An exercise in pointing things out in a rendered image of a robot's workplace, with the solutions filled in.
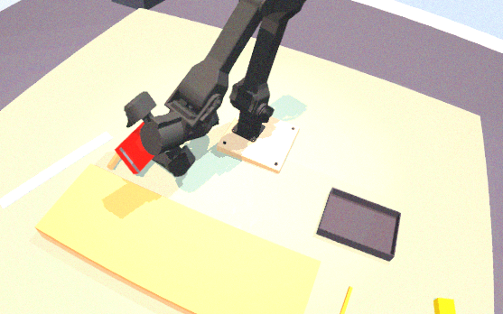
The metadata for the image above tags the red rectangular block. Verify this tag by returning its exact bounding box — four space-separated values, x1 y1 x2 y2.
115 122 154 173

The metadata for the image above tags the pale yellow floor panel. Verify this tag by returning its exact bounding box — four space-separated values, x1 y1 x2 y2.
35 164 321 314

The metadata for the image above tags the white flat bar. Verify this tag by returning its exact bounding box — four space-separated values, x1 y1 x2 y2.
0 132 113 209

